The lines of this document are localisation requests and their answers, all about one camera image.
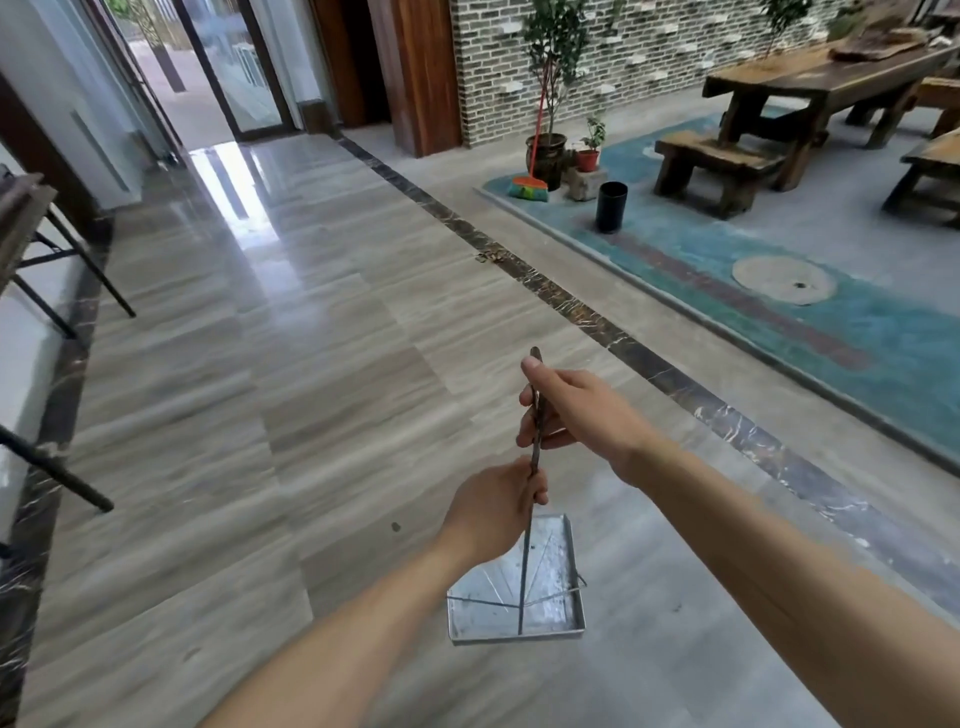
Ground person's left hand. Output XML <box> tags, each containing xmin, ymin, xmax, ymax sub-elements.
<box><xmin>438</xmin><ymin>456</ymin><xmax>550</xmax><ymax>570</ymax></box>

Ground person's right hand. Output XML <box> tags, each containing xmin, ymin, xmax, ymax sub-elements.
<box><xmin>516</xmin><ymin>356</ymin><xmax>663</xmax><ymax>486</ymax></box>

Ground metal long-handled dustpan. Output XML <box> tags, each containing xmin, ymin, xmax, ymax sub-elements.
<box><xmin>446</xmin><ymin>346</ymin><xmax>588</xmax><ymax>647</ymax></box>

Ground person's left forearm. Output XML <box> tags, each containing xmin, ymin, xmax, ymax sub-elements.
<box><xmin>196</xmin><ymin>525</ymin><xmax>481</xmax><ymax>728</ymax></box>

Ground person's right forearm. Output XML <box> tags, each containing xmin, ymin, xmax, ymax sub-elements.
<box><xmin>613</xmin><ymin>437</ymin><xmax>960</xmax><ymax>728</ymax></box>

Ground black cylindrical bin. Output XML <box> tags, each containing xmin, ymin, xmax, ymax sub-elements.
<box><xmin>595</xmin><ymin>180</ymin><xmax>630</xmax><ymax>234</ymax></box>

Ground grey stone block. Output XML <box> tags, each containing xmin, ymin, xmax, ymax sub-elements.
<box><xmin>563</xmin><ymin>165</ymin><xmax>609</xmax><ymax>203</ymax></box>

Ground small plant in red pot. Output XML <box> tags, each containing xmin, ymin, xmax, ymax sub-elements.
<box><xmin>573</xmin><ymin>112</ymin><xmax>608</xmax><ymax>174</ymax></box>

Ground round stone floor cover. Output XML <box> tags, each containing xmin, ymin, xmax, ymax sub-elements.
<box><xmin>731</xmin><ymin>254</ymin><xmax>838</xmax><ymax>307</ymax></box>

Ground low wooden bench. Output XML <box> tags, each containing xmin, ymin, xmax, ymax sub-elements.
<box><xmin>882</xmin><ymin>127</ymin><xmax>960</xmax><ymax>228</ymax></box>
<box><xmin>653</xmin><ymin>130</ymin><xmax>790</xmax><ymax>221</ymax></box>

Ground potted tree in black pot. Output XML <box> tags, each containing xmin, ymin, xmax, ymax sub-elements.
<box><xmin>520</xmin><ymin>0</ymin><xmax>595</xmax><ymax>193</ymax></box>

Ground brown wooden door panel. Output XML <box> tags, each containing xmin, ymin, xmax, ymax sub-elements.
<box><xmin>366</xmin><ymin>0</ymin><xmax>464</xmax><ymax>159</ymax></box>

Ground dark wooden table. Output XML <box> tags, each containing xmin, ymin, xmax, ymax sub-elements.
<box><xmin>702</xmin><ymin>39</ymin><xmax>960</xmax><ymax>193</ymax></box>

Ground slender green tree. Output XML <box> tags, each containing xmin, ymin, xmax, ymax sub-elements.
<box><xmin>756</xmin><ymin>0</ymin><xmax>816</xmax><ymax>61</ymax></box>

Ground black metal table leg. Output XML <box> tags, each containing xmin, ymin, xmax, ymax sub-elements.
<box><xmin>0</xmin><ymin>423</ymin><xmax>116</xmax><ymax>516</ymax></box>

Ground carved wood piece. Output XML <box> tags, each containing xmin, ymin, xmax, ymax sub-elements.
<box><xmin>828</xmin><ymin>21</ymin><xmax>933</xmax><ymax>63</ymax></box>

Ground black-legged folding table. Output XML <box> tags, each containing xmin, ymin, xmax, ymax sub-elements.
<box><xmin>0</xmin><ymin>166</ymin><xmax>138</xmax><ymax>340</ymax></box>

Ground orange-handled broom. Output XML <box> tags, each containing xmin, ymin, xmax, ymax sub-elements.
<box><xmin>507</xmin><ymin>88</ymin><xmax>551</xmax><ymax>203</ymax></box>

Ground glass door with dark frame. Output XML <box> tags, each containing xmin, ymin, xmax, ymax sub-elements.
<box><xmin>171</xmin><ymin>0</ymin><xmax>298</xmax><ymax>142</ymax></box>

